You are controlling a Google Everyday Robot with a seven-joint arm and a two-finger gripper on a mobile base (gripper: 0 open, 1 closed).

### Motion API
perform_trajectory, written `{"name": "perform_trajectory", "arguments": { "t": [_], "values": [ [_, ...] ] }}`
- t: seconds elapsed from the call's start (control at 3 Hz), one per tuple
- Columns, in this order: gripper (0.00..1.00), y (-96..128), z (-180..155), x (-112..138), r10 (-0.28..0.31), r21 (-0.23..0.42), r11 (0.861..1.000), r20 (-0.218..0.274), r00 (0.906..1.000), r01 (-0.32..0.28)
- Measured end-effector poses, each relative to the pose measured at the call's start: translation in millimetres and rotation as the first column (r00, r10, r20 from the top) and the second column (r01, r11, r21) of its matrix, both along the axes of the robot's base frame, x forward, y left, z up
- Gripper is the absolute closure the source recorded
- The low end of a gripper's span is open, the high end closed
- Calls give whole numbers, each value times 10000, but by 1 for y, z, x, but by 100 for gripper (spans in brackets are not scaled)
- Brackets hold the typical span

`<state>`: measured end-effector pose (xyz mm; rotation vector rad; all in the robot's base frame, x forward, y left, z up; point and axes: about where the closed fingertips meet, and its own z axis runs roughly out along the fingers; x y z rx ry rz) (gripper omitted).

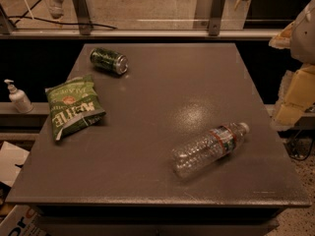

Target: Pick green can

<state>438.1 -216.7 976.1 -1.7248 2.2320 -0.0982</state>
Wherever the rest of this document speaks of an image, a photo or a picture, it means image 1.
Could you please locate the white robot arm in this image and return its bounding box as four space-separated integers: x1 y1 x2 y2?
269 0 315 131

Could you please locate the white pump lotion bottle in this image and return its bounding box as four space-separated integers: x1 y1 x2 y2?
4 79 33 113

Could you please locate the black cable behind glass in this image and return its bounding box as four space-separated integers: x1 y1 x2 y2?
7 0 118 30

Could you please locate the right metal bracket post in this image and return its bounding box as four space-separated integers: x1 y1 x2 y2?
208 0 225 36

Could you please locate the metal bracket post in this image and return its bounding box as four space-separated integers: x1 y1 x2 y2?
72 0 93 35
208 0 225 36

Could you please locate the clear plastic water bottle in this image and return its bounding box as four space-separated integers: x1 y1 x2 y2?
171 123 250 180

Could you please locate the green soda can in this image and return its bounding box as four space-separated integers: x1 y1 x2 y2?
90 47 129 75

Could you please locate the green chips bag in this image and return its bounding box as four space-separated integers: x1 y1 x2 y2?
45 75 105 141

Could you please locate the left metal bracket post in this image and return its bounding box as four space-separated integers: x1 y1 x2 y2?
72 0 93 35

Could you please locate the white cardboard box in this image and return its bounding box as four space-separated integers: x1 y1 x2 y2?
0 206 50 236

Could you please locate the black floor cable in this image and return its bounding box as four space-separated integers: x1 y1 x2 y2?
285 130 315 161

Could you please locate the white paper sheet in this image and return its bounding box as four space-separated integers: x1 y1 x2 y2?
0 142 29 187

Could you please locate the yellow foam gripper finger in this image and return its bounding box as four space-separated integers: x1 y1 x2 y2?
273 64 315 127

